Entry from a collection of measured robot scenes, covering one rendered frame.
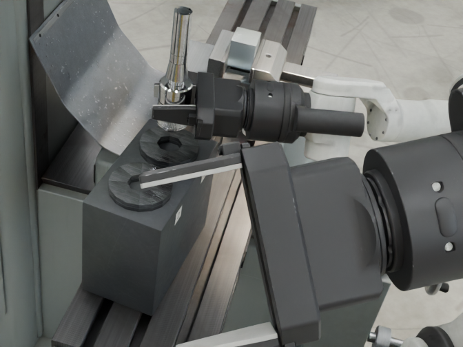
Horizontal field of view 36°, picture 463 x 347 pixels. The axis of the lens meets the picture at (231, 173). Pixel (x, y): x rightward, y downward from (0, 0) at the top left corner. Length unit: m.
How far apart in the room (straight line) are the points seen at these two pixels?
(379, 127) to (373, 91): 0.07
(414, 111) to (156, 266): 0.44
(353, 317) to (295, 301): 1.24
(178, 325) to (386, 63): 2.81
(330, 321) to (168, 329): 0.65
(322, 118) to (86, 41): 0.69
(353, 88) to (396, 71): 2.67
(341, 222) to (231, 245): 0.82
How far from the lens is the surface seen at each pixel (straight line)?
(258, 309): 1.70
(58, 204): 1.64
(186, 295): 1.15
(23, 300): 1.86
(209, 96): 1.02
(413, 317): 2.53
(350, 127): 1.01
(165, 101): 1.02
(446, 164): 0.42
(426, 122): 1.12
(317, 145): 1.05
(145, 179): 0.42
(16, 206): 1.63
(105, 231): 1.02
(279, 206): 0.41
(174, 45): 0.98
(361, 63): 3.70
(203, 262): 1.20
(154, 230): 0.98
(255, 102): 1.01
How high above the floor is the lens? 1.84
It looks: 41 degrees down
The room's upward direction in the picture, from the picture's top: 11 degrees clockwise
